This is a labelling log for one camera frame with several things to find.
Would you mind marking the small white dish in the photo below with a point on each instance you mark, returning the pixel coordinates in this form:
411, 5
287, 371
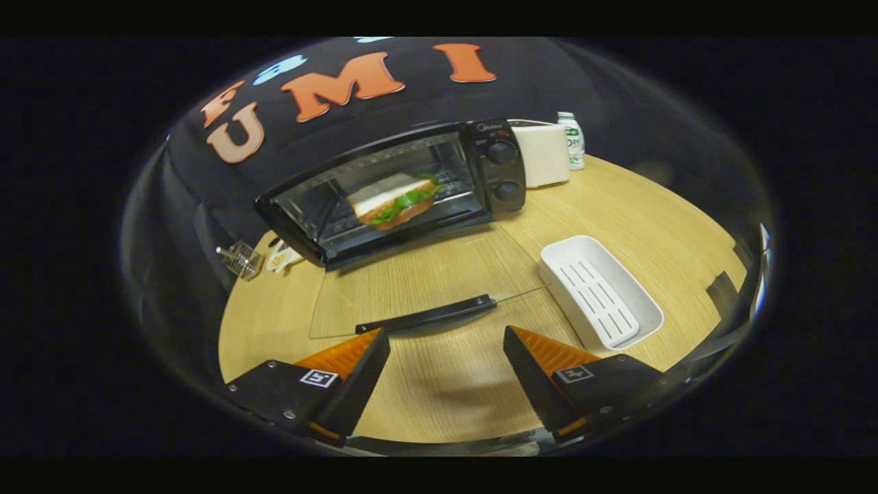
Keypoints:
282, 259

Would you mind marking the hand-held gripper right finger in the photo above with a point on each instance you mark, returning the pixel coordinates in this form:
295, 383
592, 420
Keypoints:
535, 391

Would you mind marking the white bottle green label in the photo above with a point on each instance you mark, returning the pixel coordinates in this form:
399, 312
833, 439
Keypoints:
575, 144

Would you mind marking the black toaster oven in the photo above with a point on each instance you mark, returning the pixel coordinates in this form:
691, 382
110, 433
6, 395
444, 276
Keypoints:
504, 171

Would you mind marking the white slotted tray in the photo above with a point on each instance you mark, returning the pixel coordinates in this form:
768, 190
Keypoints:
597, 291

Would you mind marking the white pop-up toaster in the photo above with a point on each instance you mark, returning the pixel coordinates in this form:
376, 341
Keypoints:
545, 158

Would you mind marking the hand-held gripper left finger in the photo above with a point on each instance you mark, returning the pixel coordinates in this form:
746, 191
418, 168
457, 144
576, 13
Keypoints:
357, 391

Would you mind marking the lettuce sandwich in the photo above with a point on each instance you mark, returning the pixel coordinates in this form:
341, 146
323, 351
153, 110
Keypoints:
387, 199

